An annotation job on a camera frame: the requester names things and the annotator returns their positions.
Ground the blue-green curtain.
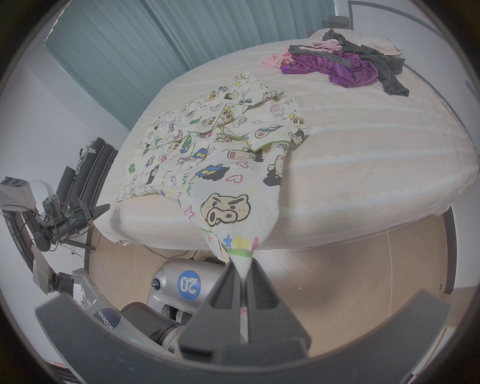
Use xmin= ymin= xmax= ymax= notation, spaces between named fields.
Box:
xmin=44 ymin=0 xmax=335 ymax=131

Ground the white printed pyjama top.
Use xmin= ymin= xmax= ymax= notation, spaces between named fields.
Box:
xmin=115 ymin=71 xmax=312 ymax=343

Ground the bed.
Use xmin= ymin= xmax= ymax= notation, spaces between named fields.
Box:
xmin=95 ymin=0 xmax=480 ymax=295

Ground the crumpled white cloth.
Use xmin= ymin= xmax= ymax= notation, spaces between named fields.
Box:
xmin=79 ymin=140 xmax=99 ymax=163

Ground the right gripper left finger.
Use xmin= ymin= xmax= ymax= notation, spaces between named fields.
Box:
xmin=179 ymin=264 xmax=241 ymax=357

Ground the cream pillow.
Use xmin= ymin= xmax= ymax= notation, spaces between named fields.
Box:
xmin=310 ymin=28 xmax=404 ymax=58

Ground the pile of clothes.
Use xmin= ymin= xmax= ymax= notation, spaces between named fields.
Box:
xmin=260 ymin=29 xmax=410 ymax=97

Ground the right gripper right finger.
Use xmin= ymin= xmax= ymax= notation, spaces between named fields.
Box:
xmin=247 ymin=262 xmax=312 ymax=346

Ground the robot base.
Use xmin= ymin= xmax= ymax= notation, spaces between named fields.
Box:
xmin=120 ymin=257 xmax=230 ymax=354

